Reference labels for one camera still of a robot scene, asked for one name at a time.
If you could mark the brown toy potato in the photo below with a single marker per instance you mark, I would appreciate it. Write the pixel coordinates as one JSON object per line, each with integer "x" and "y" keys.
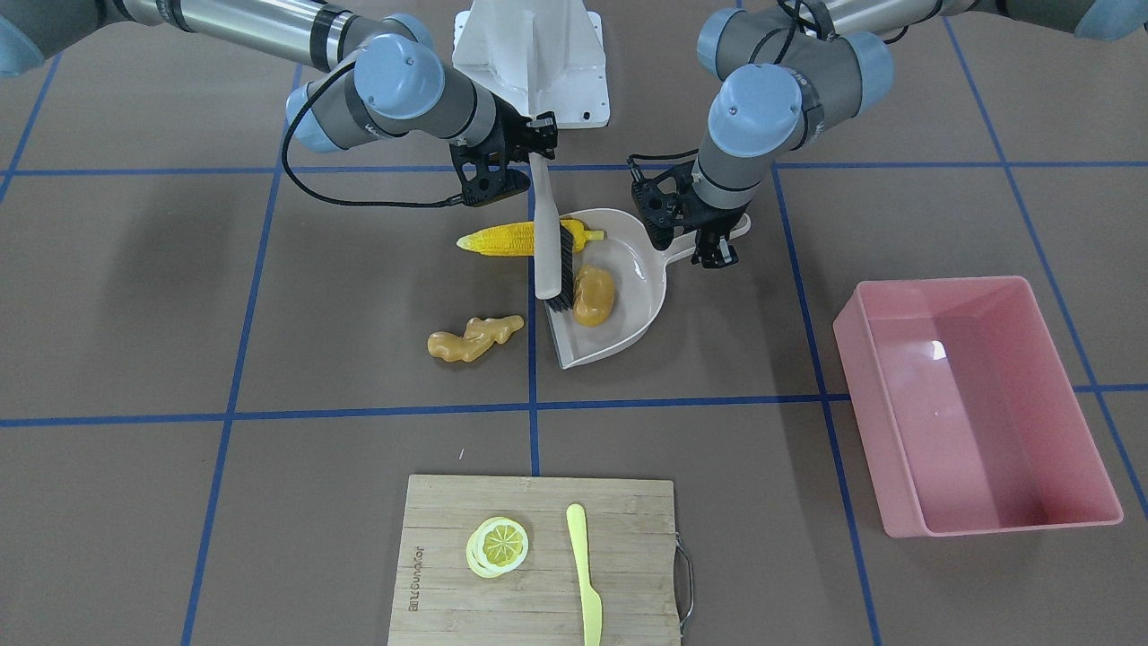
{"x": 594, "y": 296}

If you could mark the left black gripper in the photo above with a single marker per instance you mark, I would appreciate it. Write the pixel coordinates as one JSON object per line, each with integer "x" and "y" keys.
{"x": 715, "y": 222}

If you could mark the beige plastic dustpan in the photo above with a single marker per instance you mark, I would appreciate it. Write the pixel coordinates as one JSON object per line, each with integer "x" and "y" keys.
{"x": 640, "y": 279}

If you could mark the beige hand brush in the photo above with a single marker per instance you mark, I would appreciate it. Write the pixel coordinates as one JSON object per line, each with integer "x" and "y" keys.
{"x": 553, "y": 276}

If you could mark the yellow toy corn cob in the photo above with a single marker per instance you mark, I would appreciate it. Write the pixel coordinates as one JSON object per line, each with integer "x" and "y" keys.
{"x": 518, "y": 239}

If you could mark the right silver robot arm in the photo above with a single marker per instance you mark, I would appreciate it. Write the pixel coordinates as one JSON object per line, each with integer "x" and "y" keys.
{"x": 181, "y": 68}

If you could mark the wooden cutting board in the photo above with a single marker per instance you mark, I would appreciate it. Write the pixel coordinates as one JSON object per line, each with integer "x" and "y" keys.
{"x": 631, "y": 553}

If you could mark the yellow lemon slices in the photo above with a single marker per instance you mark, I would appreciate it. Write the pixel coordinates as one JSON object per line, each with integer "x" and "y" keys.
{"x": 498, "y": 546}

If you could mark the yellow plastic knife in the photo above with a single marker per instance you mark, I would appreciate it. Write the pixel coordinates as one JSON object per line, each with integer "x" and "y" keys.
{"x": 592, "y": 608}

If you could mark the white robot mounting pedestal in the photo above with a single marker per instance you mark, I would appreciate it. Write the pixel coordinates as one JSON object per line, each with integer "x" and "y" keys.
{"x": 540, "y": 56}

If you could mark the pink plastic bin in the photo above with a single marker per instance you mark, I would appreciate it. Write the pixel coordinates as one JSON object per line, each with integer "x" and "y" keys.
{"x": 969, "y": 422}

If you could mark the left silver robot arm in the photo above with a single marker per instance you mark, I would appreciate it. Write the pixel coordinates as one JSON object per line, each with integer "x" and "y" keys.
{"x": 790, "y": 72}

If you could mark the tan toy ginger root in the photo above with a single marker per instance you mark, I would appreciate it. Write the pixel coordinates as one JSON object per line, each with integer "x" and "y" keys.
{"x": 479, "y": 336}

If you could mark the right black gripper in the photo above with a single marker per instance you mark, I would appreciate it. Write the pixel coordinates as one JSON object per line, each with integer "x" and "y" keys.
{"x": 515, "y": 121}

